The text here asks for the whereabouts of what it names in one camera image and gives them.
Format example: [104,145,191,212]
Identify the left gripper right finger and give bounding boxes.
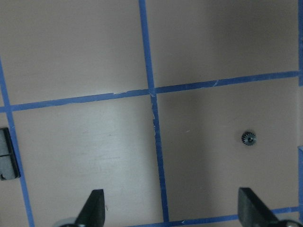
[238,187,279,227]

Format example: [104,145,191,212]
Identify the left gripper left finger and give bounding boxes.
[74,189,106,227]

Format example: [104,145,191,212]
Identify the small black bearing gear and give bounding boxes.
[241,131,257,146]

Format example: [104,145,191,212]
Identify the black brake pad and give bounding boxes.
[0,128,21,181]

